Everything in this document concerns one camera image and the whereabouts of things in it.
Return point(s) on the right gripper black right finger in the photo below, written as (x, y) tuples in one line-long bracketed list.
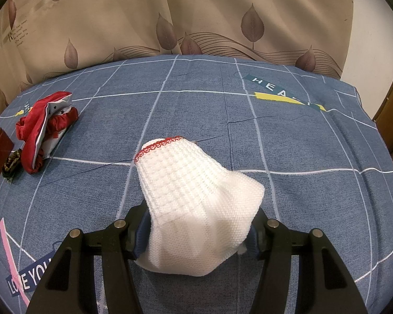
[(324, 282)]

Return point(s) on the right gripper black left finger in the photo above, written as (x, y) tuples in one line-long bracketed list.
[(68, 285)]

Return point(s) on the black patterned cloth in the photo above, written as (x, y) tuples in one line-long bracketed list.
[(12, 166)]

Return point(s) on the white knitted sock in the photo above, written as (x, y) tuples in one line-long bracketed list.
[(200, 211)]

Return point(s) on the red and white cloth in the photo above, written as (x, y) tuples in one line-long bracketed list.
[(43, 127)]

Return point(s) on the blue grid tablecloth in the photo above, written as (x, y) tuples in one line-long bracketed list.
[(304, 136)]

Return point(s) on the beige leaf print curtain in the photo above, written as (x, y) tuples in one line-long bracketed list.
[(41, 39)]

